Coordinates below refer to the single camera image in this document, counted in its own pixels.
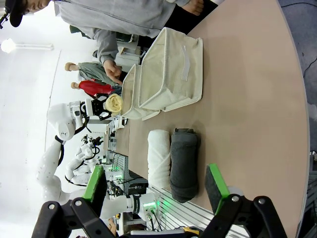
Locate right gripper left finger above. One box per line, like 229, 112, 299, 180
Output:
32, 165, 117, 238

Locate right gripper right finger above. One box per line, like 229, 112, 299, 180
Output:
200, 163, 288, 238

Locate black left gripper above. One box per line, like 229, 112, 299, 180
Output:
85, 93, 113, 121

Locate pale yellow towel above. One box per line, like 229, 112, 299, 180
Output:
105, 93, 124, 117

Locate dark gray towel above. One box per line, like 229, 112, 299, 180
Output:
169, 127, 201, 204

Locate white towel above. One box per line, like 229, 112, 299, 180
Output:
147, 129, 172, 192

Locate person's right forearm gray sleeve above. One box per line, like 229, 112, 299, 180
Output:
93, 27, 120, 65

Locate person's left forearm gray sleeve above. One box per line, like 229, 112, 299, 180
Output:
167, 0, 192, 7

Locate person's right hand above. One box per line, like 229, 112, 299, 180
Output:
103, 59, 123, 85

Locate person's left hand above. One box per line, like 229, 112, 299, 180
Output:
182, 0, 205, 17

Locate bystander in red jacket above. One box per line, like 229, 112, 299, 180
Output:
71, 80, 113, 99

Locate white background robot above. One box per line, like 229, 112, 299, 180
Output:
64, 134, 104, 187

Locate brown side table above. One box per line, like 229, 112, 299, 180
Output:
103, 119, 131, 157

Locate bystander in green jacket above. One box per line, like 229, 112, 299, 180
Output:
64, 61, 121, 86

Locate person in gray hoodie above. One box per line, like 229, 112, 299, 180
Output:
4, 0, 218, 65

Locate white ceiling light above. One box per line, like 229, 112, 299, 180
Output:
0, 38, 54, 54

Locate aluminium table frame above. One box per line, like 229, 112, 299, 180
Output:
147, 184, 218, 238

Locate cream fabric basket with handle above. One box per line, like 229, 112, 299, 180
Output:
137, 26, 204, 113

